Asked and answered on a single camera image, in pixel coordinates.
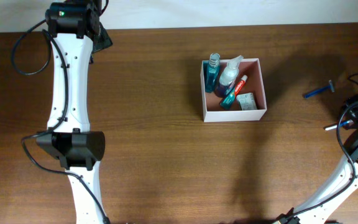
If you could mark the blue disposable razor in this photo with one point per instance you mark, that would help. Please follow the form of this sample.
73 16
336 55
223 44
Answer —
329 87

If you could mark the clear blue sanitizer bottle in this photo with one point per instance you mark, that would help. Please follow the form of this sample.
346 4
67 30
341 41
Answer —
228 77

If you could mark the teal toothpaste tube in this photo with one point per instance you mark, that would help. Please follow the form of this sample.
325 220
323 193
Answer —
229 99

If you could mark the blue white toothbrush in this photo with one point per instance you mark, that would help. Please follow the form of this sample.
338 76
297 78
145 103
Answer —
341 124

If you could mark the teal mouthwash bottle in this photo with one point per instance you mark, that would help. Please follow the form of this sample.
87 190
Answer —
212 72

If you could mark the white open cardboard box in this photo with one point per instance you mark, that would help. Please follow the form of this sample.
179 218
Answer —
213 112

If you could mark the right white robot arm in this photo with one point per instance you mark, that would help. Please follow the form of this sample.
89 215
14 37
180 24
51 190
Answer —
342 182

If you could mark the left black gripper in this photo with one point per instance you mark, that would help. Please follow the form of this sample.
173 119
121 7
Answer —
105 42

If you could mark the green white soap box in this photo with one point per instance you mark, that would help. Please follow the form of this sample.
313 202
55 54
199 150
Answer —
246 102

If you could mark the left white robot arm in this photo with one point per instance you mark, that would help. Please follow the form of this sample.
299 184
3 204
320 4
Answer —
73 31

